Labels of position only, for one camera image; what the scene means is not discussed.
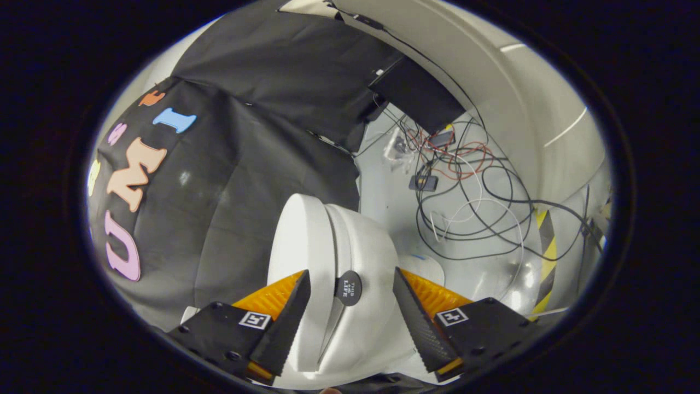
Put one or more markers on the small black power adapter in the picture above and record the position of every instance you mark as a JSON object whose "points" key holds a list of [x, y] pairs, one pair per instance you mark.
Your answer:
{"points": [[424, 182]]}

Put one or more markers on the clear plastic bag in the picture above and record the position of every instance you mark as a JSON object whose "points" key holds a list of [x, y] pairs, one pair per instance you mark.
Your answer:
{"points": [[396, 149]]}

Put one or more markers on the yellow black hazard tape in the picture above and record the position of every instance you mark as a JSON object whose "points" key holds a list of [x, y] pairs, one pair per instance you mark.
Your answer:
{"points": [[547, 257]]}

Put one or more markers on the black backdrop cloth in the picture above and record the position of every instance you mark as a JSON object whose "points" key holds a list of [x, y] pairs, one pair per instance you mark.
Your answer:
{"points": [[246, 164]]}

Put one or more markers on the white toilet lid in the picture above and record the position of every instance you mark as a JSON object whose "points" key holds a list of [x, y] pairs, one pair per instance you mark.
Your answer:
{"points": [[301, 241]]}

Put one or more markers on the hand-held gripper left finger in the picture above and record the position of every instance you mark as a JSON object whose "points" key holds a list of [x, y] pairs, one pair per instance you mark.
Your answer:
{"points": [[287, 328]]}

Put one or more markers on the white toilet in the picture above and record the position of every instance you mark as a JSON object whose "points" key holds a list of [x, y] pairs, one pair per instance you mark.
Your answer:
{"points": [[372, 246]]}

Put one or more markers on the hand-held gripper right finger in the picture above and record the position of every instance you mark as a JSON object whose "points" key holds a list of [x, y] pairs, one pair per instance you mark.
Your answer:
{"points": [[418, 323]]}

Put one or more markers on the small black device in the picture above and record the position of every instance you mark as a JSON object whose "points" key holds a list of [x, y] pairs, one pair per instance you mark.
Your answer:
{"points": [[442, 138]]}

